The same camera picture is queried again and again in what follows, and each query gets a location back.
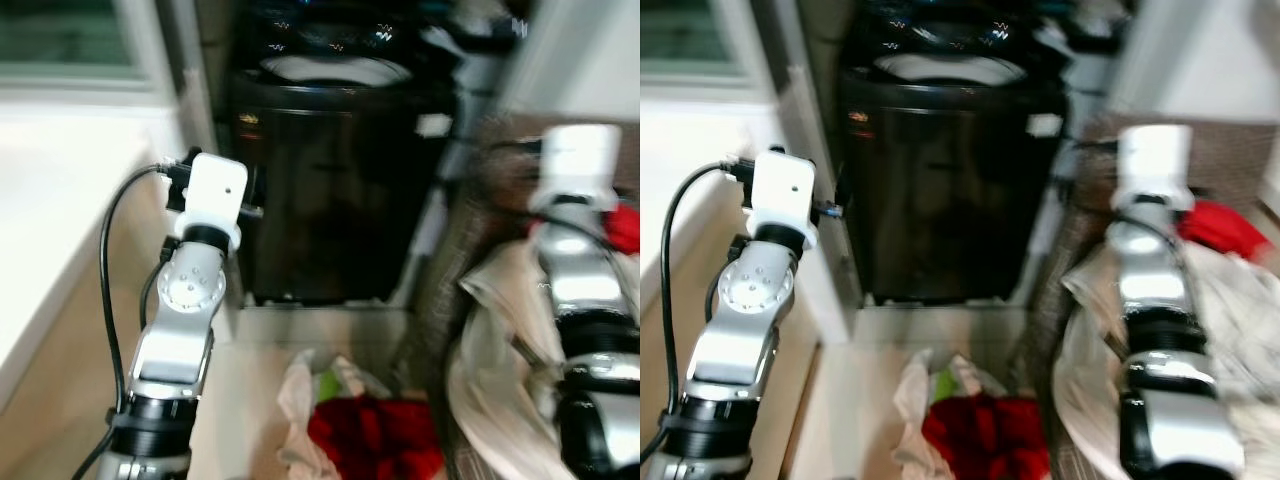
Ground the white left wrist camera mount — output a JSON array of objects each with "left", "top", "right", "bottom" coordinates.
[
  {"left": 176, "top": 152, "right": 249, "bottom": 251},
  {"left": 748, "top": 147, "right": 823, "bottom": 249}
]

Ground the red crumpled garment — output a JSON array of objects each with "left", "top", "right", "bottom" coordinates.
[
  {"left": 920, "top": 392, "right": 1053, "bottom": 480},
  {"left": 306, "top": 393, "right": 447, "bottom": 480}
]

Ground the window with white frame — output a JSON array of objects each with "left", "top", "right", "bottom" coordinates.
[
  {"left": 640, "top": 0, "right": 746, "bottom": 81},
  {"left": 0, "top": 0, "right": 151, "bottom": 83}
]

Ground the black top-load washing machine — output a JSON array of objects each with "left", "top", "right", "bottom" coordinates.
[
  {"left": 836, "top": 5, "right": 1071, "bottom": 307},
  {"left": 222, "top": 5, "right": 463, "bottom": 307}
]

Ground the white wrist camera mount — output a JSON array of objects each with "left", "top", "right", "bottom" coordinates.
[
  {"left": 1117, "top": 124, "right": 1197, "bottom": 213},
  {"left": 540, "top": 125, "right": 623, "bottom": 213},
  {"left": 176, "top": 152, "right": 249, "bottom": 251},
  {"left": 748, "top": 147, "right": 823, "bottom": 249}
]

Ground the white door with grey edge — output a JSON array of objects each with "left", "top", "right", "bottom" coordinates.
[
  {"left": 495, "top": 0, "right": 641, "bottom": 119},
  {"left": 1105, "top": 0, "right": 1280, "bottom": 119}
]

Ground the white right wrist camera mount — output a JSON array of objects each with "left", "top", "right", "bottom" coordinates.
[
  {"left": 1117, "top": 124, "right": 1197, "bottom": 213},
  {"left": 540, "top": 125, "right": 623, "bottom": 213}
]

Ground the large off-white garment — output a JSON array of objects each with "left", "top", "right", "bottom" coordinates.
[
  {"left": 445, "top": 240, "right": 641, "bottom": 480},
  {"left": 1055, "top": 235, "right": 1280, "bottom": 480}
]

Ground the beige cloth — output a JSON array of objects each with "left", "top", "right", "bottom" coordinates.
[
  {"left": 276, "top": 350, "right": 391, "bottom": 480},
  {"left": 890, "top": 350, "right": 1001, "bottom": 480}
]

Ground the white cloth strip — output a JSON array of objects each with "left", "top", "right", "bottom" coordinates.
[
  {"left": 420, "top": 25, "right": 476, "bottom": 66},
  {"left": 1030, "top": 22, "right": 1076, "bottom": 61}
]

